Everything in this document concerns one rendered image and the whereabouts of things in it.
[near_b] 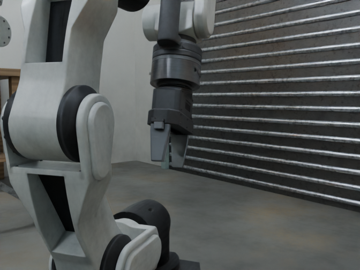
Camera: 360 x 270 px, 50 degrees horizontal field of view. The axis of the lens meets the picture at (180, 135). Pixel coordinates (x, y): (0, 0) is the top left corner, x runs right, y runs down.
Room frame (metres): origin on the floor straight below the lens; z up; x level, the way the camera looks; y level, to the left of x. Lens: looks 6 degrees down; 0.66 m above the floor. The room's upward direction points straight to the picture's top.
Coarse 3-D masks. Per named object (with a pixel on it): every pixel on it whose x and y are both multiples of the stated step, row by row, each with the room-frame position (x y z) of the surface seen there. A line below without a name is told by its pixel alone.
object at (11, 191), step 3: (0, 183) 1.82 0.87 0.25; (3, 183) 1.83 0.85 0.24; (0, 186) 1.82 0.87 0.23; (3, 186) 1.83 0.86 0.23; (6, 186) 1.84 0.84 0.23; (9, 186) 1.85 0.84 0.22; (3, 189) 1.83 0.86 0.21; (6, 189) 1.84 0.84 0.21; (9, 189) 1.85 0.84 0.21; (12, 189) 1.86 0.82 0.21; (6, 192) 1.84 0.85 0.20; (9, 192) 1.84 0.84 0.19; (12, 192) 1.85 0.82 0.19; (15, 192) 1.86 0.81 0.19; (12, 195) 1.85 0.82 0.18; (15, 195) 1.86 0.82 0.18; (18, 198) 1.87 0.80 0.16
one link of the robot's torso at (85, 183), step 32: (96, 96) 0.69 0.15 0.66; (96, 128) 0.67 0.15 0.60; (32, 160) 0.78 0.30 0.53; (96, 160) 0.67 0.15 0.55; (32, 192) 0.72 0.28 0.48; (64, 192) 0.74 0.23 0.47; (96, 192) 0.71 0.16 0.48; (64, 224) 0.80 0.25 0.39; (96, 224) 0.76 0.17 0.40; (64, 256) 0.76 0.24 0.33; (96, 256) 0.76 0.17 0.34
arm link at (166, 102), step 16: (160, 64) 0.66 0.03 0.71; (176, 64) 0.65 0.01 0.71; (192, 64) 0.66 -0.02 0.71; (160, 80) 0.66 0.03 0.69; (176, 80) 0.65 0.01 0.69; (192, 80) 0.65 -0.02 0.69; (160, 96) 0.64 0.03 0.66; (176, 96) 0.63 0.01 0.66; (160, 112) 0.61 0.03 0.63; (176, 112) 0.62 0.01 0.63; (176, 128) 0.65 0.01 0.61; (192, 128) 0.69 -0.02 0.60
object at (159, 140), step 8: (152, 128) 0.61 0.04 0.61; (160, 128) 0.60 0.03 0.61; (168, 128) 0.60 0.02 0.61; (152, 136) 0.61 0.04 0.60; (160, 136) 0.60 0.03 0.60; (168, 136) 0.61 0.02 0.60; (152, 144) 0.60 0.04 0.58; (160, 144) 0.60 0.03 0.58; (152, 152) 0.60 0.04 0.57; (160, 152) 0.60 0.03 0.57; (152, 160) 0.60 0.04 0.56; (160, 160) 0.59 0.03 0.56
